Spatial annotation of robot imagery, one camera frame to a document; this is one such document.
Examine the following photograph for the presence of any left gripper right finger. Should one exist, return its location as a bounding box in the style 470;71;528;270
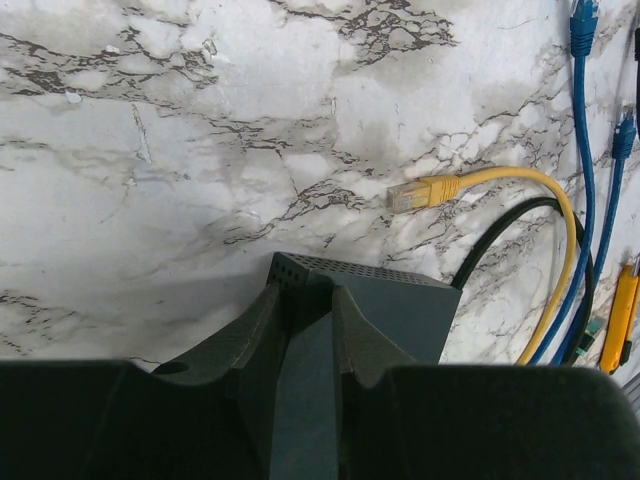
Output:
332;287;639;479

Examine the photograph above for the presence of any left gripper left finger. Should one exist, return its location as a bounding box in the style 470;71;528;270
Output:
1;285;286;479

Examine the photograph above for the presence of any dark grey network switch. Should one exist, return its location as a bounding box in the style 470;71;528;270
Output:
237;251;464;480

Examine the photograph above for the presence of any yellow utility knife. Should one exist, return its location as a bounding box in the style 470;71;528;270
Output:
599;258;639;375

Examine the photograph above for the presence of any yellow ethernet cable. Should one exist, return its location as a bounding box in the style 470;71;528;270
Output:
387;167;579;366

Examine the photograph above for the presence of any aluminium front rail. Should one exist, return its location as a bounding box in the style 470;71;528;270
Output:
622;374;640;414

